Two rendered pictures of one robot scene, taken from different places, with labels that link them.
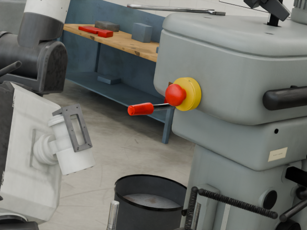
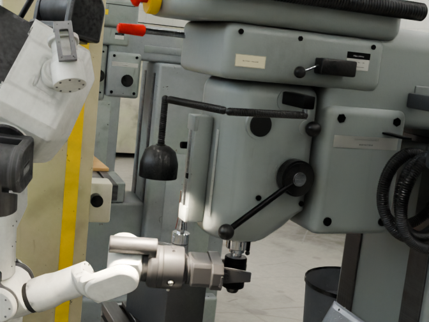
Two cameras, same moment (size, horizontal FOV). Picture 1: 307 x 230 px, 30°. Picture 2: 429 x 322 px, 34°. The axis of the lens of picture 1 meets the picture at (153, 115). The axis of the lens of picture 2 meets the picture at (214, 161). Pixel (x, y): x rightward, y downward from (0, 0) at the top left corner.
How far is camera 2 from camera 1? 0.79 m
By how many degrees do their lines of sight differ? 24
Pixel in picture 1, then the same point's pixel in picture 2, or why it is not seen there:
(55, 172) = (62, 98)
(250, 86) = not seen: outside the picture
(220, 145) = (203, 61)
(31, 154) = (38, 76)
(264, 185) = (250, 105)
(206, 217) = (196, 144)
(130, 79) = not seen: hidden behind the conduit
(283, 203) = (288, 138)
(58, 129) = (52, 45)
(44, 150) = (46, 70)
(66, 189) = (284, 301)
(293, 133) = (274, 42)
